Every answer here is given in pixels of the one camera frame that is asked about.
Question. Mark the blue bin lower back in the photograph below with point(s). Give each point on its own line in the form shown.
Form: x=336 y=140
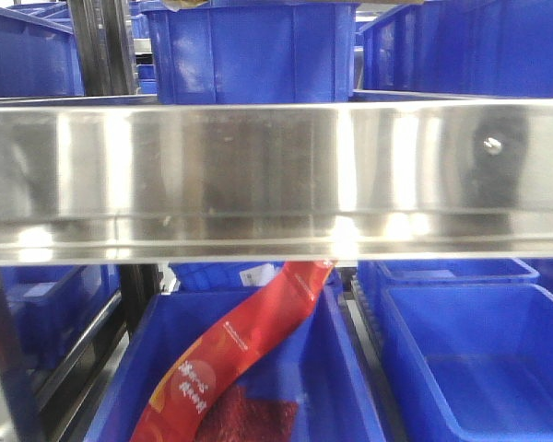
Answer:
x=375 y=276

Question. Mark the blue bin with snack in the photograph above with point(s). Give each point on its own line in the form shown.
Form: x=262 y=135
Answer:
x=315 y=367

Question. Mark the blue bin upper centre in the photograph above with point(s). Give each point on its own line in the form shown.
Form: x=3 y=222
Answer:
x=253 y=52

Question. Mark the red snack bag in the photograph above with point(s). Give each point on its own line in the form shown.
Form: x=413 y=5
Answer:
x=221 y=354

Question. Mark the blue bin lower right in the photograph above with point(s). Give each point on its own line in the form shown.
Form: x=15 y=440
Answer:
x=471 y=362

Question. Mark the blue bin lower left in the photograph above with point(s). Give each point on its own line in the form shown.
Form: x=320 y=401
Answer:
x=53 y=305

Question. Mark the blue bin upper right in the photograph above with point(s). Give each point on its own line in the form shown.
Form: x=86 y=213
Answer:
x=492 y=48

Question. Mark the blue bin upper left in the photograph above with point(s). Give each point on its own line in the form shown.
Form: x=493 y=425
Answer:
x=38 y=56

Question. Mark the stainless steel shelf rail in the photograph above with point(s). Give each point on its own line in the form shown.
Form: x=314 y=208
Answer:
x=128 y=180

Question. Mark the silver rail screw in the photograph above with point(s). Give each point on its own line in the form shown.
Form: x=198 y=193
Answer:
x=492 y=146

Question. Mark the dark shelf upright post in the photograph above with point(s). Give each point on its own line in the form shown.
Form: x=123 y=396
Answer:
x=105 y=46

